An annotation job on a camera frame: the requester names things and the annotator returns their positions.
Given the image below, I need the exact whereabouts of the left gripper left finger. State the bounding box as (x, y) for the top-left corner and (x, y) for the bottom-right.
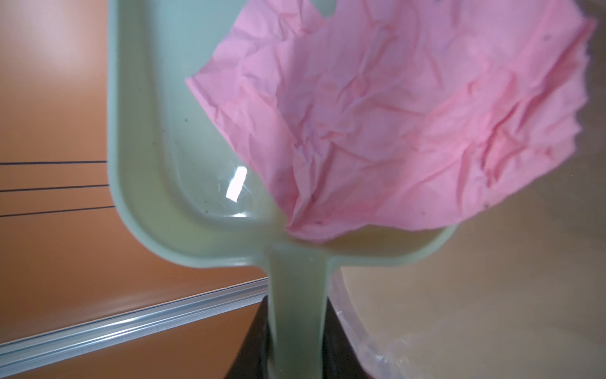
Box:
(224, 296), (270, 379)

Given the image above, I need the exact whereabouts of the large pink paper scrap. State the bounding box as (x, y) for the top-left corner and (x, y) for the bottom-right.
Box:
(186, 1), (596, 243)

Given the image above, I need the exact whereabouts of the clear plastic bin liner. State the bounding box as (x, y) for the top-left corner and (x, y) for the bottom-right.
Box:
(328, 269), (431, 378)

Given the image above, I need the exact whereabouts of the green plastic dustpan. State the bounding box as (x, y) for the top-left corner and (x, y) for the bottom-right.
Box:
(107, 1), (455, 378)

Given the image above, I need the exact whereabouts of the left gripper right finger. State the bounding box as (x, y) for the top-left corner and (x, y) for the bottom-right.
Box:
(323, 300), (368, 379)

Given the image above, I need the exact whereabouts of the cream plastic trash bin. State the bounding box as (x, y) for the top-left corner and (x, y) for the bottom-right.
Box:
(342, 1), (605, 378)

